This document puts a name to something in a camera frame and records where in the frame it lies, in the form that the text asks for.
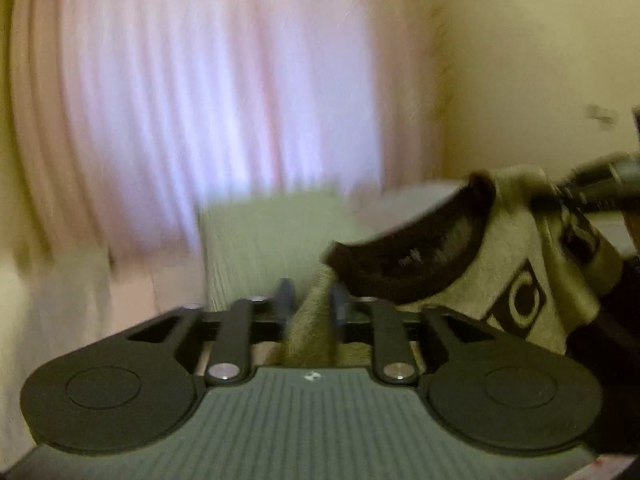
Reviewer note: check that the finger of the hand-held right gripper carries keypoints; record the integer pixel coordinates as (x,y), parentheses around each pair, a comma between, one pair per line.
(607,170)
(575,201)

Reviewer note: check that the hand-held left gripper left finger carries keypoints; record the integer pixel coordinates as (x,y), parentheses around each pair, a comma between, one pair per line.
(286,307)

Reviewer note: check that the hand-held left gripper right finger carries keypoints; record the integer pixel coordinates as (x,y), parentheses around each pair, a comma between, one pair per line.
(339,310)

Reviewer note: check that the grey sweater with black collar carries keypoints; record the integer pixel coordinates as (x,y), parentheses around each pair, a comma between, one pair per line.
(505,260)

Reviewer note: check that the bed with pale quilted bedspread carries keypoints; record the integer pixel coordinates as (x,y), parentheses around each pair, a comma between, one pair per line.
(260,245)

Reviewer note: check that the pink curtain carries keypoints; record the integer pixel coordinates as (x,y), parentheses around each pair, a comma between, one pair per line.
(200,105)

